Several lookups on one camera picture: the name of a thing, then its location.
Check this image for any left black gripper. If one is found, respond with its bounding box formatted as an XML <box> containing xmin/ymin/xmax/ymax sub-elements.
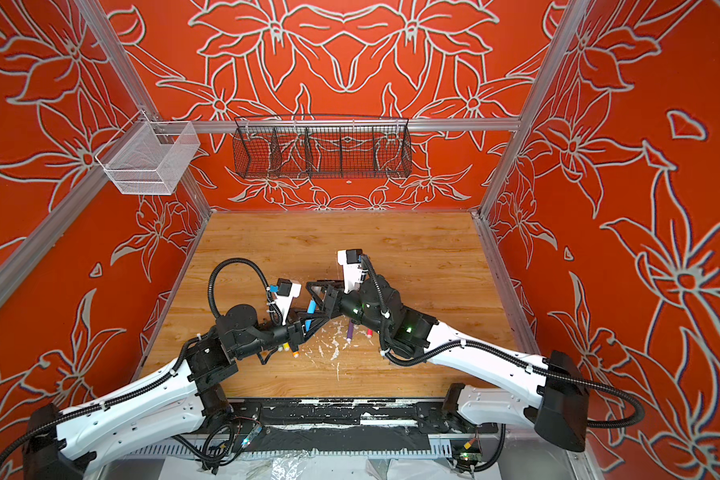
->
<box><xmin>236</xmin><ymin>305</ymin><xmax>327</xmax><ymax>360</ymax></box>

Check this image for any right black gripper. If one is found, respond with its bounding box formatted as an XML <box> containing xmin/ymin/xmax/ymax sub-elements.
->
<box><xmin>303</xmin><ymin>278</ymin><xmax>394</xmax><ymax>338</ymax></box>

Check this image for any blue marker pen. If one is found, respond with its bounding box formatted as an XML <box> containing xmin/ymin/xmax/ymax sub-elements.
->
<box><xmin>304</xmin><ymin>300</ymin><xmax>317</xmax><ymax>331</ymax></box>

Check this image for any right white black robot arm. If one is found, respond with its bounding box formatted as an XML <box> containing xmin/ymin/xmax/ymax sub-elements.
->
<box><xmin>307</xmin><ymin>250</ymin><xmax>645</xmax><ymax>452</ymax></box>

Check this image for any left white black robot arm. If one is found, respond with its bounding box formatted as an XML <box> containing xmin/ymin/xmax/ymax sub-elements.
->
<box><xmin>0</xmin><ymin>258</ymin><xmax>305</xmax><ymax>479</ymax></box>

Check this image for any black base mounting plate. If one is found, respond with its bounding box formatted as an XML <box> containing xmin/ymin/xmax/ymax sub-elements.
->
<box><xmin>229</xmin><ymin>397</ymin><xmax>500</xmax><ymax>434</ymax></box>

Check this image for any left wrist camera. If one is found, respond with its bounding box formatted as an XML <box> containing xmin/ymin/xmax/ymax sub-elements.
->
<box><xmin>268</xmin><ymin>278</ymin><xmax>302</xmax><ymax>325</ymax></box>

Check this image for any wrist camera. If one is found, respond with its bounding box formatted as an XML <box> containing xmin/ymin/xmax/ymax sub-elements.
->
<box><xmin>337</xmin><ymin>249</ymin><xmax>365</xmax><ymax>293</ymax></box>
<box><xmin>268</xmin><ymin>278</ymin><xmax>302</xmax><ymax>325</ymax></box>

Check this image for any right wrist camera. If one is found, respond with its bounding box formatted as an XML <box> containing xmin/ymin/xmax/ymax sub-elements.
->
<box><xmin>337</xmin><ymin>249</ymin><xmax>365</xmax><ymax>293</ymax></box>

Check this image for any black wire basket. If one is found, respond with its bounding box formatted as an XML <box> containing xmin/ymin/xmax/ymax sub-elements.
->
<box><xmin>232</xmin><ymin>115</ymin><xmax>413</xmax><ymax>180</ymax></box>

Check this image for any white cable duct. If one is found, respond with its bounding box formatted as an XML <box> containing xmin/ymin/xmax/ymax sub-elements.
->
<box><xmin>104</xmin><ymin>437</ymin><xmax>454</xmax><ymax>462</ymax></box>

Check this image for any white wire basket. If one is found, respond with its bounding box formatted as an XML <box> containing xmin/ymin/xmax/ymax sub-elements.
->
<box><xmin>94</xmin><ymin>111</ymin><xmax>200</xmax><ymax>196</ymax></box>

